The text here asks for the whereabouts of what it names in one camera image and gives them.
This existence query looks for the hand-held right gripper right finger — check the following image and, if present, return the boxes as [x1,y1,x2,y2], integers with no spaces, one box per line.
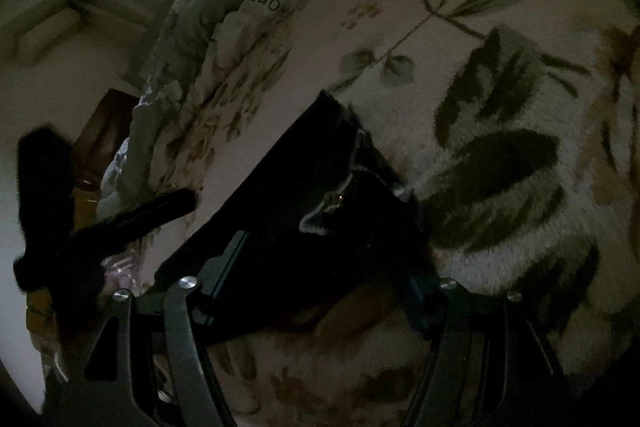
[395,268,576,427]

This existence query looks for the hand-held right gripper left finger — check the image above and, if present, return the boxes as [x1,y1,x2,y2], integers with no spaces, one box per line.
[82,231,251,427]

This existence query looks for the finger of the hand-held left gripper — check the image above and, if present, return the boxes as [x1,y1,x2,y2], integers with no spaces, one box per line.
[102,188,197,244]

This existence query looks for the black pants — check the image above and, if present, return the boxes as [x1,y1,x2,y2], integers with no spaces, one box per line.
[154,89,437,344]

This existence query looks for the person's left forearm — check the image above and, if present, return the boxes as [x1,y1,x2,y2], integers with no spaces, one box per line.
[12,124,77,294]

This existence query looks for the brown wooden cabinet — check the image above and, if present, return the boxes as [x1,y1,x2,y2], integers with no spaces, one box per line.
[70,89,143,208]

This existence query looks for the floral fleece blanket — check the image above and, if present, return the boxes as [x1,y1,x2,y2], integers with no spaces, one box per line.
[132,0,640,427]

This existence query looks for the pale green quilt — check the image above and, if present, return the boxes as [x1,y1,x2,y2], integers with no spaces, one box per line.
[95,0,401,220]

